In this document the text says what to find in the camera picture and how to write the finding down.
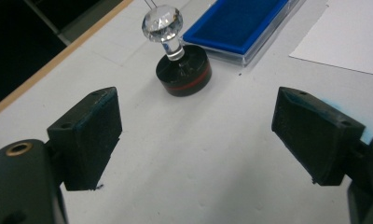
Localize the blue ink pad case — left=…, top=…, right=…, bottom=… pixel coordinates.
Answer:
left=181, top=0, right=308, bottom=68

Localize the wooden table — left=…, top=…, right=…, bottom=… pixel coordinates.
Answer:
left=0, top=0, right=135, bottom=121

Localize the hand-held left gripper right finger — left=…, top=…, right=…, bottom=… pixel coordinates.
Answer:
left=270, top=86, right=366, bottom=187

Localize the black round stamp cap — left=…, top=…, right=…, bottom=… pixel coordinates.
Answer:
left=160, top=69, right=213, bottom=98

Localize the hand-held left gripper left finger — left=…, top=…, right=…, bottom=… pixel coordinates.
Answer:
left=46, top=86, right=124, bottom=192

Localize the white paper sheet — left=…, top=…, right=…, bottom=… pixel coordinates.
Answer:
left=288, top=0, right=373, bottom=77

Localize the black stamp with crystal knob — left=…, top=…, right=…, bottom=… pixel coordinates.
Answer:
left=141, top=4, right=213, bottom=98

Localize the large white board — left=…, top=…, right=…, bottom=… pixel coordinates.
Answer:
left=0, top=0, right=373, bottom=224

